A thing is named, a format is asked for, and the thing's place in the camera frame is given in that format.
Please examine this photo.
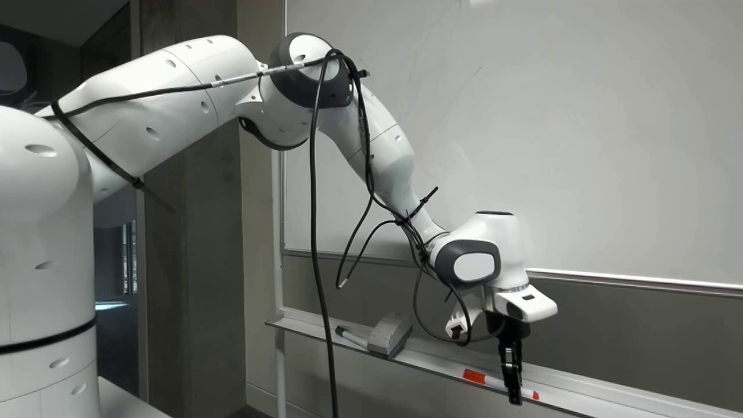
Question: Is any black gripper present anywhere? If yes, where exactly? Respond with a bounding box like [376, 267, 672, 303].
[486, 307, 534, 406]

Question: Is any orange capped white marker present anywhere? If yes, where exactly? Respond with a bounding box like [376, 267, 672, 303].
[459, 366, 543, 404]

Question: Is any white whiteboard tray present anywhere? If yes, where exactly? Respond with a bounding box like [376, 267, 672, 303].
[266, 307, 743, 418]

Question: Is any grey whiteboard eraser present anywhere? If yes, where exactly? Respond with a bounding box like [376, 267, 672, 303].
[365, 310, 415, 360]

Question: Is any large whiteboard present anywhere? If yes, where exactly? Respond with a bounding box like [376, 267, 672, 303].
[281, 0, 743, 302]

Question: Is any white metal whiteboard stand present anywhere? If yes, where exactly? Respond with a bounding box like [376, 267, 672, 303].
[268, 145, 290, 418]

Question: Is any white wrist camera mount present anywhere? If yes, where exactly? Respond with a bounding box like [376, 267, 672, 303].
[443, 281, 560, 344]

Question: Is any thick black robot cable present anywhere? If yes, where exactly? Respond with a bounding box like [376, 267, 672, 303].
[304, 44, 343, 418]

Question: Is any thin black looped cable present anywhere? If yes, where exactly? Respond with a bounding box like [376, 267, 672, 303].
[335, 49, 477, 347]

